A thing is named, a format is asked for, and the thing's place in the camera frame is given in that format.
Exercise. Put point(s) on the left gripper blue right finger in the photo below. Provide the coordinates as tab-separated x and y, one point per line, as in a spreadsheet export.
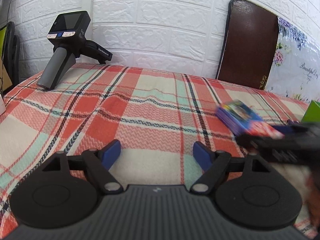
203	156

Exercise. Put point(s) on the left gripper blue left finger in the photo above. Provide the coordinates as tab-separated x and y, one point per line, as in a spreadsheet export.
109	154

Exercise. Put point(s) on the green cardboard box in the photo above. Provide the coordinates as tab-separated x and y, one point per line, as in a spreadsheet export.
312	114

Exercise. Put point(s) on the blue card pack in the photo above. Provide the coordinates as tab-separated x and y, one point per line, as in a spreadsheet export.
241	119

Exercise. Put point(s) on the right hand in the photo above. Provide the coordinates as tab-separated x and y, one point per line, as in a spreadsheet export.
312	200

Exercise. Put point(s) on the brown leather headboard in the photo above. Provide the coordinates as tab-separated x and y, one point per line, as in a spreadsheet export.
249	45

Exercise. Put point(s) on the spare black handheld gripper device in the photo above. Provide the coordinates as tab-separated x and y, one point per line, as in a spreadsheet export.
67	35

